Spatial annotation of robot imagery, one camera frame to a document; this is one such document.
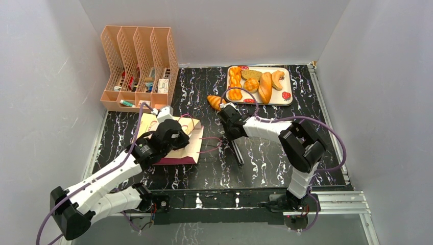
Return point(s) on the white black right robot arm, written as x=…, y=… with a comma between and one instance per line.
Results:
x=301, y=144

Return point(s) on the round golden fake bun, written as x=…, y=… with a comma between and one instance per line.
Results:
x=251, y=85

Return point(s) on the white medicine box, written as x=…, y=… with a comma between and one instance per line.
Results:
x=163, y=86

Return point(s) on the silver metal tongs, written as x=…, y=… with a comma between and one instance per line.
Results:
x=237, y=153

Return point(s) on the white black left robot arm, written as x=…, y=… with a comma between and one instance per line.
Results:
x=78, y=207

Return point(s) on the green white tube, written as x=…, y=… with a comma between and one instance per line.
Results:
x=126, y=103

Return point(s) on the orange braided fake bread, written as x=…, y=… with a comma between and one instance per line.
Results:
x=235, y=94

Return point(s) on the pink paper gift bag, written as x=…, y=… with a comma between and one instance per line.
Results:
x=145, y=155

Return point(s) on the tan fake bread roll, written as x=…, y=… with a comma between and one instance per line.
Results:
x=276, y=76

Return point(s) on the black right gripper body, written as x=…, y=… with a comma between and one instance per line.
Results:
x=225, y=113

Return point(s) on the orange fake croissant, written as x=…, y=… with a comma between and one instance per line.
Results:
x=215, y=101

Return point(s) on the brown fake bread slice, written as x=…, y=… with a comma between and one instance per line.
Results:
x=250, y=74

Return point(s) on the long golden fake baguette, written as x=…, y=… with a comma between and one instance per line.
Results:
x=265, y=87

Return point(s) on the strawberry print metal tray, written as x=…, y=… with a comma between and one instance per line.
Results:
x=283, y=97

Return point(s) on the small white card box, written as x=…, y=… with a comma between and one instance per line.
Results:
x=147, y=103

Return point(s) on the aluminium frame rail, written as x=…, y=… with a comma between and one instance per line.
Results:
x=331, y=202

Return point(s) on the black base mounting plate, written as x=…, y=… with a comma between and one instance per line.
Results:
x=235, y=205

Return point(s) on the peach plastic file organizer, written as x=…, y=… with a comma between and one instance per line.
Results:
x=138, y=57

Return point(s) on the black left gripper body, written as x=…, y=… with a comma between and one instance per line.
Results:
x=180, y=143

